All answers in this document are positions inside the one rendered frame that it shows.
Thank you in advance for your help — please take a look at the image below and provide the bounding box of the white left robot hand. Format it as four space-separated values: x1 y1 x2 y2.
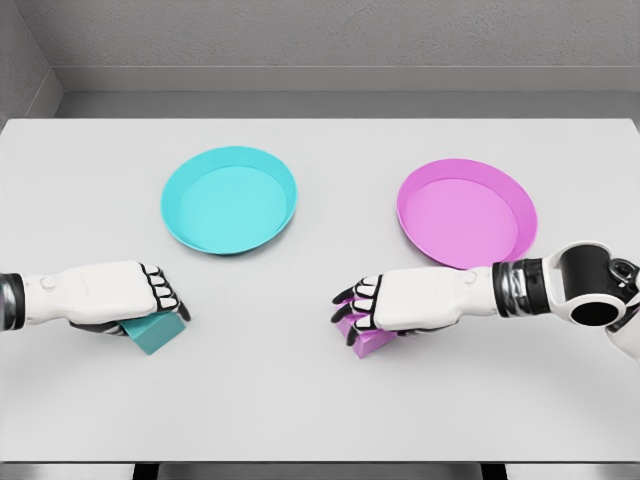
63 259 192 340

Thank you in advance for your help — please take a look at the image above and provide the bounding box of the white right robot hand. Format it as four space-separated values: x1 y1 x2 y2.
328 268 464 349

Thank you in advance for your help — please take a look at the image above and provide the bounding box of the teal block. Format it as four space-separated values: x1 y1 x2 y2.
120 312 189 357

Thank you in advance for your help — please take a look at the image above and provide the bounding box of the pink block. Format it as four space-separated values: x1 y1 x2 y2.
335 298 400 359

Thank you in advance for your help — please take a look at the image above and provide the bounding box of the pink plate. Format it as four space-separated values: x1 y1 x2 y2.
396 157 539 271

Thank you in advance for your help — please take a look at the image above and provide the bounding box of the teal plate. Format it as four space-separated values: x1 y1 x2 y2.
160 145 299 257

